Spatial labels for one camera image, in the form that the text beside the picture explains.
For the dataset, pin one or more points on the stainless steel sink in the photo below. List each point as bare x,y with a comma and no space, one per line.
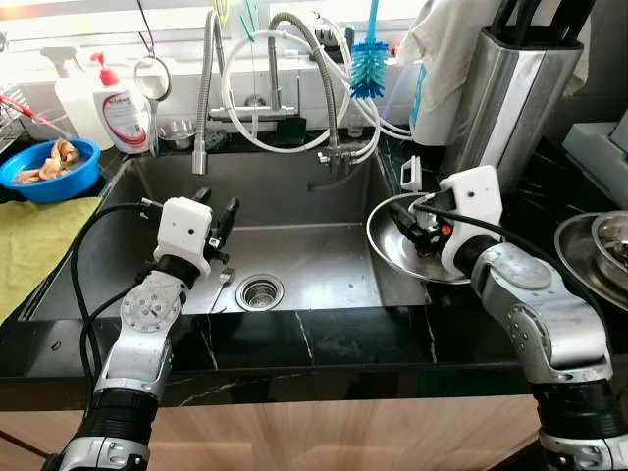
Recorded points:
304,245

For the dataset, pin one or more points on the small steel cup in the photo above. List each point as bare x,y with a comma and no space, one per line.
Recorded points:
177,135

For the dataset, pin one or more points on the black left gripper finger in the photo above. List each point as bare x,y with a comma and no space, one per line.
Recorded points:
201,195
229,218

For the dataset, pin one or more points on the brown food scraps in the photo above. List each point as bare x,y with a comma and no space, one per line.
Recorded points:
59,157

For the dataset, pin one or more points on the dark green sponge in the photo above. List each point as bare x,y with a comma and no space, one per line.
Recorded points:
294,132

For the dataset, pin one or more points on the yellow dish cloth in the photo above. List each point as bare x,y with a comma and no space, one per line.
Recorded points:
39,250

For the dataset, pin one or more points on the steel sink drain strainer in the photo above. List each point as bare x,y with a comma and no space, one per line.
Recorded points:
260,292

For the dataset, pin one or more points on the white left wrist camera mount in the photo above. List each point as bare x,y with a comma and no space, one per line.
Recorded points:
183,231

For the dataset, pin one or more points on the small white clip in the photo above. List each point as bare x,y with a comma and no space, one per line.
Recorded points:
412,175

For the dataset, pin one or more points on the light wood sink cabinet door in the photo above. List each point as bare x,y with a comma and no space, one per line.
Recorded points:
412,437
216,442

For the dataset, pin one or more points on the grey white washing machine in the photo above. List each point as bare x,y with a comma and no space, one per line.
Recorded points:
599,157

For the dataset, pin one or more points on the stainless steel knife block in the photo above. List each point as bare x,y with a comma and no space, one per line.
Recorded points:
510,108

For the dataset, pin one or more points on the white red pump soap bottle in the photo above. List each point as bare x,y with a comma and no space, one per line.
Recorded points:
123,118

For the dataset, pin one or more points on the large steel plate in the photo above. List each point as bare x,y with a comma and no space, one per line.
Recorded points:
388,250
574,260

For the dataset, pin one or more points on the metal spring faucet spout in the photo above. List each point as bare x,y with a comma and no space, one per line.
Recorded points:
203,98

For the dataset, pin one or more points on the white spray bottle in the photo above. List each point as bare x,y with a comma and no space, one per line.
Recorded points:
74,103

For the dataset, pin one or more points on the chrome tap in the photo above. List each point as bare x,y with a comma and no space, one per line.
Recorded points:
274,74

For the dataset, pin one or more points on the steel spoon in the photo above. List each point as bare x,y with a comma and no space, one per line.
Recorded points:
226,277

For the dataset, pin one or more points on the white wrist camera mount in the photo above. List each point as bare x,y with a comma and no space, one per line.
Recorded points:
183,231
476,196

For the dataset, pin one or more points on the steel bowl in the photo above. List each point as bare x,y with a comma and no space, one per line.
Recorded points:
610,235

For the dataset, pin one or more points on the round metal strainer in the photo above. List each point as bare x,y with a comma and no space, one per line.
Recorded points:
152,78

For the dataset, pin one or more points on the blue bottle brush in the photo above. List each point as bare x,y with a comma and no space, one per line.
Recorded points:
370,69

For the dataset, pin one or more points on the blue plastic bowl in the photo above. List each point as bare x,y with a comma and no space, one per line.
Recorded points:
59,186

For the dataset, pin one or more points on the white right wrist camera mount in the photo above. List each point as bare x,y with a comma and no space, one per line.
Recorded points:
476,196

